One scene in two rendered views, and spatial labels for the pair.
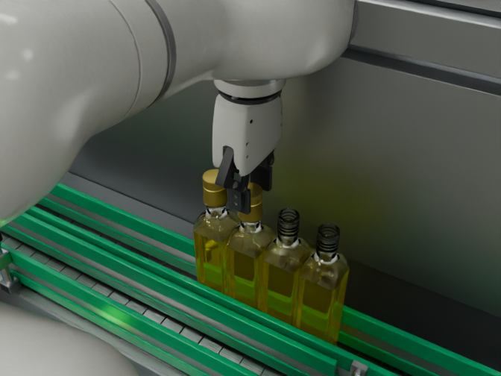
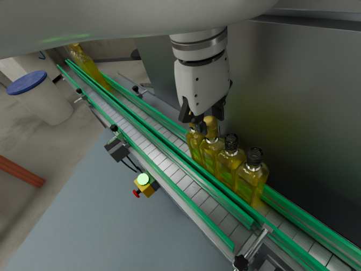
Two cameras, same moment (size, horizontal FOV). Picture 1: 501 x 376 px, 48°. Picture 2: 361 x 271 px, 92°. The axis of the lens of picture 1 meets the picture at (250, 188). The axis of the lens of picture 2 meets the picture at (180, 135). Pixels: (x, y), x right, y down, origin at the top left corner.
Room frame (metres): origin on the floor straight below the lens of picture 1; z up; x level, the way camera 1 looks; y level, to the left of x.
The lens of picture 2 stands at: (0.31, -0.08, 1.62)
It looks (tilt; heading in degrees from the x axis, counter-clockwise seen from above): 48 degrees down; 32
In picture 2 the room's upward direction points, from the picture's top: 19 degrees counter-clockwise
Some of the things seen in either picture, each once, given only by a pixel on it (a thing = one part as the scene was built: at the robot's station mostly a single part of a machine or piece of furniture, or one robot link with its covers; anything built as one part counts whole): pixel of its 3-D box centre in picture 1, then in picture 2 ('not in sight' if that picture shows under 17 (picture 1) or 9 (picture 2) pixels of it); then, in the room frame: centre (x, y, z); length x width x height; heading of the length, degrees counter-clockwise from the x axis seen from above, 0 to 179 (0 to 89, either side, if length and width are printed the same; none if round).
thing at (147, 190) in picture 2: not in sight; (146, 184); (0.53, 0.29, 0.96); 0.07 x 0.07 x 0.07; 60
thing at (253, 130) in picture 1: (250, 119); (203, 77); (0.58, 0.00, 1.44); 0.10 x 0.07 x 0.11; 149
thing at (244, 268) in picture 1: (250, 277); (214, 161); (0.58, 0.00, 1.16); 0.06 x 0.06 x 0.21; 59
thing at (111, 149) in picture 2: not in sight; (117, 149); (0.67, 0.54, 0.96); 0.08 x 0.08 x 0.08; 60
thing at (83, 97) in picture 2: not in sight; (81, 100); (0.86, 0.83, 1.11); 0.07 x 0.04 x 0.13; 150
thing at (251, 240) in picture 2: not in sight; (247, 254); (0.39, -0.12, 1.02); 0.09 x 0.04 x 0.07; 150
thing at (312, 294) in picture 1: (319, 306); (249, 185); (0.52, -0.10, 1.16); 0.06 x 0.06 x 0.21; 59
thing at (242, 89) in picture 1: (250, 72); (200, 40); (0.58, 0.00, 1.51); 0.09 x 0.08 x 0.03; 149
